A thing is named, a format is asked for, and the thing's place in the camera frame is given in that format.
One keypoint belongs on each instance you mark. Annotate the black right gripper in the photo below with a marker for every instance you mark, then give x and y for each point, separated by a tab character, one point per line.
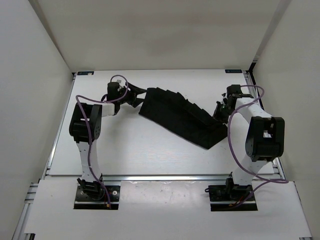
217	116

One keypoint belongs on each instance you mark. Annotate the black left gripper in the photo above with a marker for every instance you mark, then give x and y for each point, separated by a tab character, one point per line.
133	95

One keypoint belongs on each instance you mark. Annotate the black pleated skirt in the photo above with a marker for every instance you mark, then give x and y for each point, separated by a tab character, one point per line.
186	119

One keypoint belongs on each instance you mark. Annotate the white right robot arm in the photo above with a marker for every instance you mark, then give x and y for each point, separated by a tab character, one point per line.
265	136

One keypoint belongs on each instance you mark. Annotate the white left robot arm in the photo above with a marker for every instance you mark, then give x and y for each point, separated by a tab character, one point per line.
86	125

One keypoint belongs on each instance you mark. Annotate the right blue corner label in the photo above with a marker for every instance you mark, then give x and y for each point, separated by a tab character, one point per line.
233	71

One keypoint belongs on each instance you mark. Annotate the blue corner label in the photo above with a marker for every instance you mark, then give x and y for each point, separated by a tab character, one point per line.
233	71
85	73

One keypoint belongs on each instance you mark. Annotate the left blue corner label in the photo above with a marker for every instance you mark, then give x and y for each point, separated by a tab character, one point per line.
85	73

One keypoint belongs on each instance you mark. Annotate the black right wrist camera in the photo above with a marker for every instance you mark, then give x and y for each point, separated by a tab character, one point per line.
234	91

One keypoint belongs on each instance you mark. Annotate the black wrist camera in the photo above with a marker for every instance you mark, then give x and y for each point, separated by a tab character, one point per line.
234	91
114	91

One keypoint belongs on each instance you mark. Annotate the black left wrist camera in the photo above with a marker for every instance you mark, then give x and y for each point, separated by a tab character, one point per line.
114	91

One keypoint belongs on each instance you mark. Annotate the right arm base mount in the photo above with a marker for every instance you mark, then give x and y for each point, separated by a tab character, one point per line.
231	197

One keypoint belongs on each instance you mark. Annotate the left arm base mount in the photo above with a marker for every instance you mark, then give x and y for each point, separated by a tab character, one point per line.
92	196

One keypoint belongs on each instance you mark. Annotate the aluminium table edge rail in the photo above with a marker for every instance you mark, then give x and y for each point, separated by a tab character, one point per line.
158	177

